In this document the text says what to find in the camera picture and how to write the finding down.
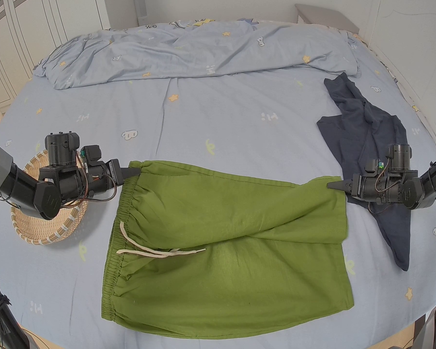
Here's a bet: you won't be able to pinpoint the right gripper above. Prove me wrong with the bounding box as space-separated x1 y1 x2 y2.
343 174 388 201

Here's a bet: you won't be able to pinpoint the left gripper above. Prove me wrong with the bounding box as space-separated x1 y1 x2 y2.
93 158 126 195

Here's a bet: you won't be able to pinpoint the green shorts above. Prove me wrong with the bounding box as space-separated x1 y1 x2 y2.
101 160 355 341

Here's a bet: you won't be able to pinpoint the dark blue garment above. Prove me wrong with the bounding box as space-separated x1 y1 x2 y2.
316 73 413 272

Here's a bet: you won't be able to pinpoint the round woven basket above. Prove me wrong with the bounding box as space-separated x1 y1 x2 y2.
10 148 92 246

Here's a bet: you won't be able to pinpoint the pale blue quilt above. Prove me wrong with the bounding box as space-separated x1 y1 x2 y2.
33 18 362 91

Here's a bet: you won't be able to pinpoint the white wardrobe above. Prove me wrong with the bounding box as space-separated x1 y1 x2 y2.
0 0 112 115

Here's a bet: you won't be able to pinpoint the grey bedside table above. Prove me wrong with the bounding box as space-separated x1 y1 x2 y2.
294 4 360 35

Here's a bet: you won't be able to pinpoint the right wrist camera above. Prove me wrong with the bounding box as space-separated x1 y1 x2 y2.
363 159 386 176

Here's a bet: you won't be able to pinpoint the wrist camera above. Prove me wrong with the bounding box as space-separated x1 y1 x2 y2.
363 159 386 176
81 145 103 169

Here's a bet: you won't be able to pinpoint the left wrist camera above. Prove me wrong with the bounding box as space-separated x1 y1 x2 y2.
81 145 103 169

